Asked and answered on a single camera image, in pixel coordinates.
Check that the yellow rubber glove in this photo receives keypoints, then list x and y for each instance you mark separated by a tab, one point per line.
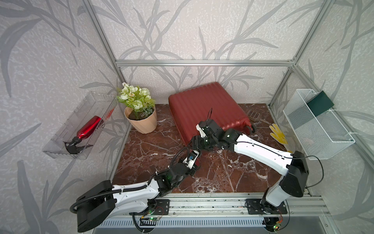
278	135

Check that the clear plastic wall tray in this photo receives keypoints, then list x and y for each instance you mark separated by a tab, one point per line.
93	104

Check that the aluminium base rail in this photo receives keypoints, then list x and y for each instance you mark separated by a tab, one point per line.
239	205

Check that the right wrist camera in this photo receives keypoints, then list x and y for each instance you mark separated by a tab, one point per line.
201	131

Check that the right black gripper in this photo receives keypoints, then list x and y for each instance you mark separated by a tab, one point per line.
195	141

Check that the dark green card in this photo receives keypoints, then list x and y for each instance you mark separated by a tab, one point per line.
320	104

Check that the potted white flower plant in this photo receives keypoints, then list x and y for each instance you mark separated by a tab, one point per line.
140	108

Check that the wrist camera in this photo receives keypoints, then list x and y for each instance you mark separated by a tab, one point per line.
190	160
201	131

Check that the red hard-shell suitcase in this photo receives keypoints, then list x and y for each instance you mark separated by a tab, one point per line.
212	101

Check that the white wire mesh basket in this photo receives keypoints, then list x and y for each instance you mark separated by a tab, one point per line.
323	135

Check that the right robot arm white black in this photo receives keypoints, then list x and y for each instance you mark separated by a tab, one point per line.
292	167

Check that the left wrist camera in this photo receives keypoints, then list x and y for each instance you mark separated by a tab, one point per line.
190	160

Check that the red bottle with black handle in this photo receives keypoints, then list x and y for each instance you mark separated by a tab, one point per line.
82	134

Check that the brown slotted spatula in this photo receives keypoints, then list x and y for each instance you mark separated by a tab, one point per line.
256	117

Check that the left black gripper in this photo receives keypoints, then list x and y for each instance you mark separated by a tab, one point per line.
193	171

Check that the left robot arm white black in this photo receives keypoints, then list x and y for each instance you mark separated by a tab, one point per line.
108	200

